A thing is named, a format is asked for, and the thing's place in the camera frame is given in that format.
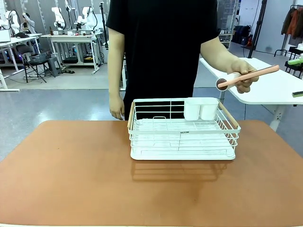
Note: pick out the white side table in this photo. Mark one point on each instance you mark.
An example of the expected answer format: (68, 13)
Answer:
(260, 87)

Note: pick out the person's torso black t-shirt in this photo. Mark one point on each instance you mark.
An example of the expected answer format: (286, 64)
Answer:
(161, 47)

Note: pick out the black low rack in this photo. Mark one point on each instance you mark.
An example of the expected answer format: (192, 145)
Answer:
(293, 53)

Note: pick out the person's right hand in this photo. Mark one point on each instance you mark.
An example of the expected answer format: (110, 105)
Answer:
(117, 107)

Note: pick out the grey plastic stool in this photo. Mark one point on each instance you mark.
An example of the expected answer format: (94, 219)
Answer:
(54, 65)

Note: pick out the white workbench with labels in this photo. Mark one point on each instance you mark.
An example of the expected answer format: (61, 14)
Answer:
(71, 36)

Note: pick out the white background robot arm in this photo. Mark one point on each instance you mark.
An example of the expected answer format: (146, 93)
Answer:
(86, 19)
(10, 20)
(58, 17)

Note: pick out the black tripod stand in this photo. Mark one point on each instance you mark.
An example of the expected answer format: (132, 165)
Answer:
(259, 26)

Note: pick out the brown glass bottle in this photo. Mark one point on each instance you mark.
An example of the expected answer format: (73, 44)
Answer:
(50, 31)

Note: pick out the white box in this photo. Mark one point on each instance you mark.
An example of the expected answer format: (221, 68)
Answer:
(4, 36)

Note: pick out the clothes rack with jackets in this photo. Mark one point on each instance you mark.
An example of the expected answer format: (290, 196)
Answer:
(292, 21)

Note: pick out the white office desk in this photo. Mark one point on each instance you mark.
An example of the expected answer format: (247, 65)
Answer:
(14, 40)

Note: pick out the person's left forearm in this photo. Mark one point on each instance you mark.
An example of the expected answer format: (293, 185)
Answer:
(215, 50)

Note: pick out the black pole stand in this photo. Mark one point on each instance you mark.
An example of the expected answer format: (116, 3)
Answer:
(103, 23)

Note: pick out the black folding chair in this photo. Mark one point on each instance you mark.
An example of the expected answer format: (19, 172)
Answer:
(26, 50)

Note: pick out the metal storage shelf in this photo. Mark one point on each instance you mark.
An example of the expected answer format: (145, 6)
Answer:
(227, 23)

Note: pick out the white plastic utensil holder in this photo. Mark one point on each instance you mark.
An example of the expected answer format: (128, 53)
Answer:
(191, 111)

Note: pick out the green black sponge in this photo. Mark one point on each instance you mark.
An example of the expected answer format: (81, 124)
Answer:
(298, 94)

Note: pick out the dark blue bags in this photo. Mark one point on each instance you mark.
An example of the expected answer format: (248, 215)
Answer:
(241, 34)

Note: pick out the person's right forearm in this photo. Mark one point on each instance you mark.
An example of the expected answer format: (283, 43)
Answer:
(116, 66)

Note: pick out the seated person in grey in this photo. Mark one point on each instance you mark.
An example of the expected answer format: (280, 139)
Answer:
(28, 24)

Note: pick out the green cylindrical item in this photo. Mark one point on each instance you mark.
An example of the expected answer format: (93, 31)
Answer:
(295, 62)

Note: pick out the person's left hand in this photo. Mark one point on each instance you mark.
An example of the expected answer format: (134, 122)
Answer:
(241, 67)

